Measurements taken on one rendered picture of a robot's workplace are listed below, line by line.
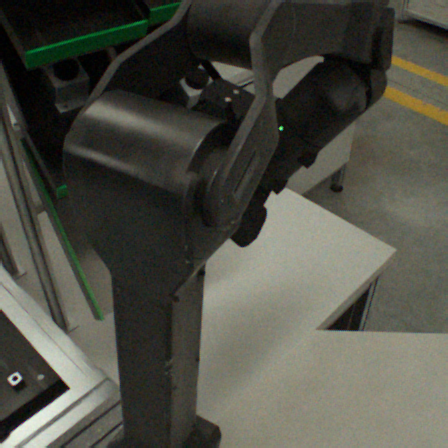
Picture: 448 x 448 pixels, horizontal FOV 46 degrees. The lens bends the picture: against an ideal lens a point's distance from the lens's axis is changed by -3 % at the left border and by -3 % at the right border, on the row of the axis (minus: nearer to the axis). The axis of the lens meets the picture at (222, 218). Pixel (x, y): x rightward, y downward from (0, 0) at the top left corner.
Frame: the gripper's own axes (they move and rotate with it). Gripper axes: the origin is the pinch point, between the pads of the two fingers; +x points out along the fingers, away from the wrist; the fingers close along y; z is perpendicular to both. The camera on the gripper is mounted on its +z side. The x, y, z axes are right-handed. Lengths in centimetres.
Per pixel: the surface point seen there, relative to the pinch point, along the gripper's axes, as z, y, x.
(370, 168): -70, -202, 79
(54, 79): 22.8, -5.5, 7.6
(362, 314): -43, -39, 29
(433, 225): -99, -168, 62
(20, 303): 9.6, 0.2, 40.0
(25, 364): 3.6, 9.6, 35.4
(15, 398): 1.9, 14.4, 34.7
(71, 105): 19.8, -6.5, 9.8
